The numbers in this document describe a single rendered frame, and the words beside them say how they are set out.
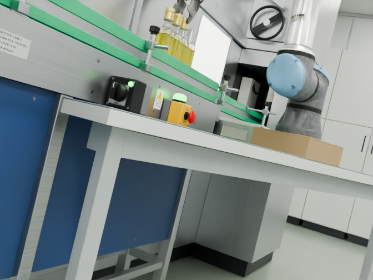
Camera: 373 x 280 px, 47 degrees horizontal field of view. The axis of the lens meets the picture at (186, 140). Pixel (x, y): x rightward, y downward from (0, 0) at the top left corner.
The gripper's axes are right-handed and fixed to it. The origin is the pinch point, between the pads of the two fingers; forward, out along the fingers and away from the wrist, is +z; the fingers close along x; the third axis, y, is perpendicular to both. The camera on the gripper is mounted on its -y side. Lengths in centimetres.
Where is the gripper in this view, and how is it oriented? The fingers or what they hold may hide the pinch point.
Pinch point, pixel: (184, 20)
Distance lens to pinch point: 172.4
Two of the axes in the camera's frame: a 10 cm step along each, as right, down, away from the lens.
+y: -4.4, -1.0, -8.9
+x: 8.7, 2.2, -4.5
